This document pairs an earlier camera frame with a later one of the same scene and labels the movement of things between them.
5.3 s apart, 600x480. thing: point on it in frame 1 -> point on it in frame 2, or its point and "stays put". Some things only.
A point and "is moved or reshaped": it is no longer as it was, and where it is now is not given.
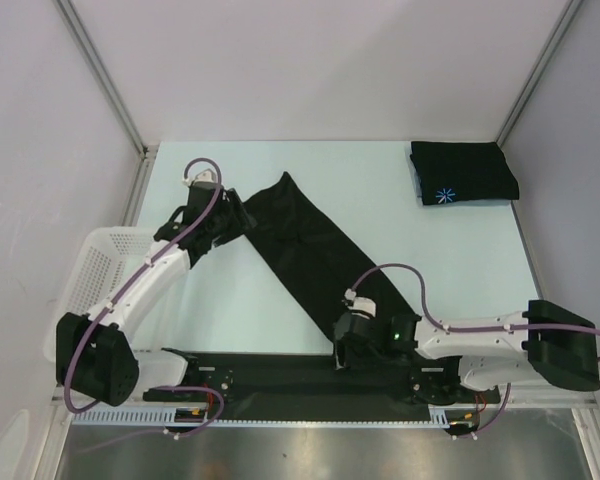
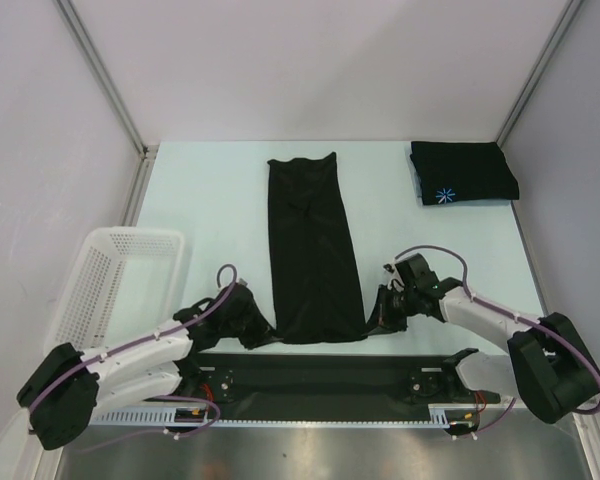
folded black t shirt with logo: [448, 172] stays put
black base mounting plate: [308, 380] stays put
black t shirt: [312, 258] is moved or reshaped
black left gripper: [240, 220] -> [261, 331]
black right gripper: [345, 350] -> [381, 314]
